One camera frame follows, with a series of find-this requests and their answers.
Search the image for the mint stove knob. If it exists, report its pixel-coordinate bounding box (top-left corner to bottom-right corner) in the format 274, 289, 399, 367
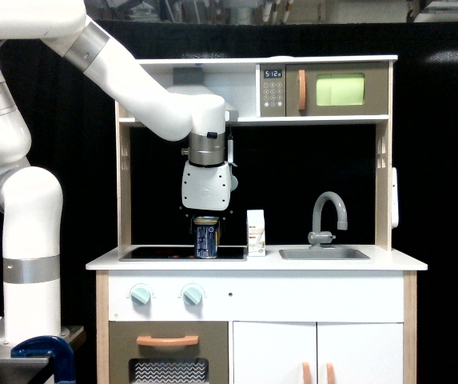
129, 283, 153, 306
181, 283, 204, 306

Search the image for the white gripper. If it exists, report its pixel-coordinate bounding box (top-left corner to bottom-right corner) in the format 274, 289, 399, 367
181, 162, 232, 244

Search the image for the right mint stove knob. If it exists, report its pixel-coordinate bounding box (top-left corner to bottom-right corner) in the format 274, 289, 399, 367
181, 283, 204, 306

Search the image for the white cabinet door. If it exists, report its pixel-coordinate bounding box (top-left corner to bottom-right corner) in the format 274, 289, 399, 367
233, 322, 317, 383
317, 323, 403, 383

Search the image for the white wooden toy kitchen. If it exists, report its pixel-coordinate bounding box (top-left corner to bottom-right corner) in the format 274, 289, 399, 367
87, 55, 427, 383

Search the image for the grey toy faucet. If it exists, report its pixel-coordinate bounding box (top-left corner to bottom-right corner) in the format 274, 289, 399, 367
307, 191, 349, 250

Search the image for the toy microwave with orange handle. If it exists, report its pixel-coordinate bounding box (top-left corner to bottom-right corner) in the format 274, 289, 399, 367
259, 62, 389, 118

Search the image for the blue c-clamp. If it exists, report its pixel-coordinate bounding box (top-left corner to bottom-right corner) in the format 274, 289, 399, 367
10, 336, 76, 384

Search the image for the right white cabinet door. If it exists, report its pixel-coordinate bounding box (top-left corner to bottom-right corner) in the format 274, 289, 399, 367
317, 323, 403, 383

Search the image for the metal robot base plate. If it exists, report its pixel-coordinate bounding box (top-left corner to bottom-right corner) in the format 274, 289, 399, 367
0, 326, 86, 370

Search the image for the left mint stove knob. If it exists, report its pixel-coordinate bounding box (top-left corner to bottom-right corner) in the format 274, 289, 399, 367
129, 283, 153, 306

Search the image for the white toy range hood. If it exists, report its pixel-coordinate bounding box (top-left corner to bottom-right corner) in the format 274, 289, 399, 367
166, 67, 239, 122

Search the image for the black toy stovetop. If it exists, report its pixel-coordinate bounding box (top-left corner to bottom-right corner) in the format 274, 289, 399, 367
120, 246, 246, 262

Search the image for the white side-mounted holder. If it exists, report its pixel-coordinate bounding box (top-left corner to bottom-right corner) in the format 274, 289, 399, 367
391, 167, 400, 229

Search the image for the left white cabinet door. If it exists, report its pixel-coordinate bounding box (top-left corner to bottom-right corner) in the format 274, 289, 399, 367
233, 322, 317, 383

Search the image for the grey toy pizza cutter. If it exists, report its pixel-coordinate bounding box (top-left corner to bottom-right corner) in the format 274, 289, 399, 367
227, 134, 238, 191

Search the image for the white milk carton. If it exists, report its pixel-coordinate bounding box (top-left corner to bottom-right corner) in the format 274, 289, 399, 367
246, 210, 265, 257

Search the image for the toy oven door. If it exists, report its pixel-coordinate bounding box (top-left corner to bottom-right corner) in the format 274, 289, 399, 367
109, 322, 229, 383

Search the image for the blue canned spam tin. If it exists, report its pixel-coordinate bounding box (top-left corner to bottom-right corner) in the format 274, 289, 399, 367
193, 216, 220, 258

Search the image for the grey toy sink basin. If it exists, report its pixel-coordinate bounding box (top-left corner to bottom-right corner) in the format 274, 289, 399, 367
279, 248, 369, 260

